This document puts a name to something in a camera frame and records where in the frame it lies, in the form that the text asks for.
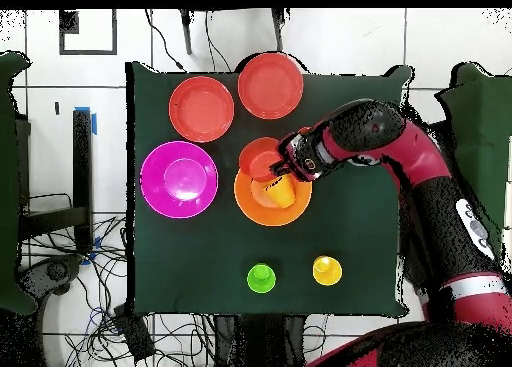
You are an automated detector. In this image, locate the yellow cup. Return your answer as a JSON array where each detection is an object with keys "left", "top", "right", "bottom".
[{"left": 312, "top": 255, "right": 344, "bottom": 287}]

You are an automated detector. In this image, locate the black square frame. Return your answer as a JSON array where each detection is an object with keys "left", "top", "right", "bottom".
[{"left": 58, "top": 9, "right": 118, "bottom": 57}]

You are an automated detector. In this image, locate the black power strip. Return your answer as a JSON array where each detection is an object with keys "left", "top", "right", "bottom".
[{"left": 112, "top": 303, "right": 156, "bottom": 363}]

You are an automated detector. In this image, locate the green cup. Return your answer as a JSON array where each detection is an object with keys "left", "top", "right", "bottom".
[{"left": 246, "top": 262, "right": 278, "bottom": 294}]

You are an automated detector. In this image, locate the tangle of black cables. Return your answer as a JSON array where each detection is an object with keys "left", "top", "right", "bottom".
[{"left": 19, "top": 214, "right": 217, "bottom": 367}]

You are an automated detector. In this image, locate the black stand leg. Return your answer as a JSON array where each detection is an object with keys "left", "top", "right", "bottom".
[
  {"left": 270, "top": 8, "right": 286, "bottom": 53},
  {"left": 178, "top": 9, "right": 194, "bottom": 56}
]

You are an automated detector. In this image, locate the large pink bowl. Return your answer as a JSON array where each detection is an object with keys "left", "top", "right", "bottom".
[{"left": 139, "top": 140, "right": 220, "bottom": 220}]

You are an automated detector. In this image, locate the small red bowl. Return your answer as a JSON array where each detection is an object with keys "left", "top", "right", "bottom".
[{"left": 238, "top": 136, "right": 283, "bottom": 183}]

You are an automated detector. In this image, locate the dark green table cloth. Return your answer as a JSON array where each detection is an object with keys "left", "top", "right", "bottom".
[{"left": 125, "top": 61, "right": 415, "bottom": 317}]

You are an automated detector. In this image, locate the black cable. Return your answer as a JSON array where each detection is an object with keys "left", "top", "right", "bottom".
[{"left": 144, "top": 9, "right": 187, "bottom": 73}]

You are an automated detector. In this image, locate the green cloth covered table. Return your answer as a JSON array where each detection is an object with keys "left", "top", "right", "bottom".
[
  {"left": 0, "top": 51, "right": 39, "bottom": 316},
  {"left": 435, "top": 62, "right": 512, "bottom": 264}
]

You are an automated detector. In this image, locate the orange cup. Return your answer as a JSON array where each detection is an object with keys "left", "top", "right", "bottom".
[{"left": 263, "top": 174, "right": 297, "bottom": 209}]

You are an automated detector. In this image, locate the black post with blue tape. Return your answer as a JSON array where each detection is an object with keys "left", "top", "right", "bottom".
[{"left": 72, "top": 107, "right": 98, "bottom": 254}]

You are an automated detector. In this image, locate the large red bowl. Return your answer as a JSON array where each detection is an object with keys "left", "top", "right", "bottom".
[
  {"left": 168, "top": 75, "right": 236, "bottom": 144},
  {"left": 237, "top": 52, "right": 305, "bottom": 120}
]

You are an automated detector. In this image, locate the large orange bowl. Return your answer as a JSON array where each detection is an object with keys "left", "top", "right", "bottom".
[{"left": 233, "top": 166, "right": 313, "bottom": 227}]

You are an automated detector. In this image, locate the black table base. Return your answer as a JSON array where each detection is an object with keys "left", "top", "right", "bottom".
[{"left": 211, "top": 313, "right": 311, "bottom": 367}]

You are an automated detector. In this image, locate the black round device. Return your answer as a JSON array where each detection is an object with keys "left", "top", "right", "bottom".
[{"left": 17, "top": 253, "right": 83, "bottom": 300}]

